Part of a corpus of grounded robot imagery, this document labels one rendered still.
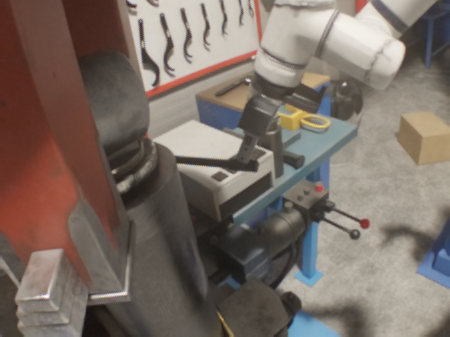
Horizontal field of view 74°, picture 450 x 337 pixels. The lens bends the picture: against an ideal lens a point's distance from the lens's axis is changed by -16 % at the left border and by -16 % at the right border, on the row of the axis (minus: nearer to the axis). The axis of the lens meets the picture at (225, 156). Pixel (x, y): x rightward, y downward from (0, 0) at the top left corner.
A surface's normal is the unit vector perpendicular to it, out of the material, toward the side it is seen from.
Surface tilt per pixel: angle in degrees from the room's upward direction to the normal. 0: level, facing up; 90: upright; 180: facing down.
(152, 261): 90
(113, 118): 93
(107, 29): 90
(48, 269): 0
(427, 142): 90
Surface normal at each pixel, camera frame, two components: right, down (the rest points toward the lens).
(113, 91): 0.60, -0.13
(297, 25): -0.42, 0.48
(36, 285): -0.14, -0.85
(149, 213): 0.68, 0.29
